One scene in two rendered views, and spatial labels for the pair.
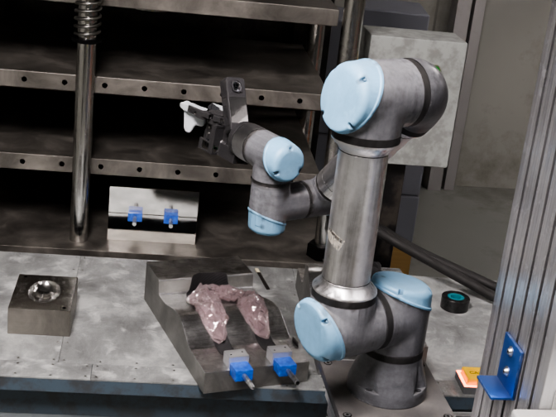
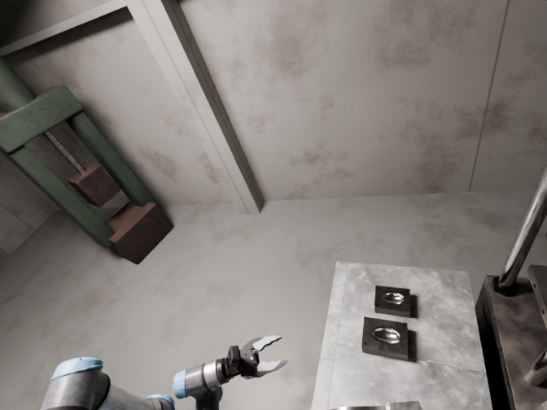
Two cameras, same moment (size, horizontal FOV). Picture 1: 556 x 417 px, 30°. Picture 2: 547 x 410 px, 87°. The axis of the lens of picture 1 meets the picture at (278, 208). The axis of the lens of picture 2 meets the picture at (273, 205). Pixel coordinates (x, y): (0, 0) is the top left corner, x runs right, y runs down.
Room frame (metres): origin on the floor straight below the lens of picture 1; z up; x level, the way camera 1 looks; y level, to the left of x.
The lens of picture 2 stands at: (2.50, -0.02, 2.34)
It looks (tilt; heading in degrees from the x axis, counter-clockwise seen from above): 40 degrees down; 130
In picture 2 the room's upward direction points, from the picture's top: 22 degrees counter-clockwise
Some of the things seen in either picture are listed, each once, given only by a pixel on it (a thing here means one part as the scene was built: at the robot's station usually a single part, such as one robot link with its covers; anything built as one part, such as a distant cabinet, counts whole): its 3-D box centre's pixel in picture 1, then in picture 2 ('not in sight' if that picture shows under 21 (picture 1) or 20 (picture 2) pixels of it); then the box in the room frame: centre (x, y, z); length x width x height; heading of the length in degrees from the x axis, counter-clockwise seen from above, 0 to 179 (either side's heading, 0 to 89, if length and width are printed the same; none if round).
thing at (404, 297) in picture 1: (395, 311); not in sight; (1.75, -0.24, 1.20); 0.13 x 0.12 x 0.14; 126
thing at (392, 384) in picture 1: (389, 366); not in sight; (1.76, -0.24, 1.09); 0.15 x 0.15 x 0.10
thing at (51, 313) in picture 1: (44, 304); (384, 338); (2.35, 0.56, 0.84); 0.20 x 0.15 x 0.07; 7
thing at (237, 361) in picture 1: (242, 373); not in sight; (2.08, 0.04, 0.86); 0.13 x 0.05 x 0.05; 25
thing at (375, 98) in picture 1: (356, 214); (121, 407); (1.68, -0.13, 1.41); 0.15 x 0.12 x 0.55; 126
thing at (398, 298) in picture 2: not in sight; (391, 300); (2.36, 0.76, 0.83); 0.17 x 0.13 x 0.06; 7
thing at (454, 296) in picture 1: (455, 302); not in sight; (2.69, -0.53, 0.82); 0.08 x 0.08 x 0.04
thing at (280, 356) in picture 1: (286, 368); not in sight; (2.12, -0.06, 0.86); 0.13 x 0.05 x 0.05; 25
